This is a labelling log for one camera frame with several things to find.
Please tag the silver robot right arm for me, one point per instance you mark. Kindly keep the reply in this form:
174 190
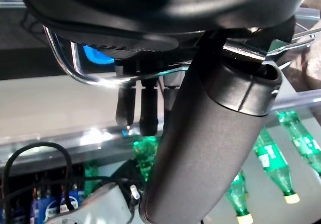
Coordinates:
100 209

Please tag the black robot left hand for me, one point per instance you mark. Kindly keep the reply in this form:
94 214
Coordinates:
200 138

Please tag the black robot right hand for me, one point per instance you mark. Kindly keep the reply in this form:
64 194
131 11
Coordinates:
125 171

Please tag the blue plastic shopping basket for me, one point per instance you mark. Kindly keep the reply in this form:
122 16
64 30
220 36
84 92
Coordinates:
97 55

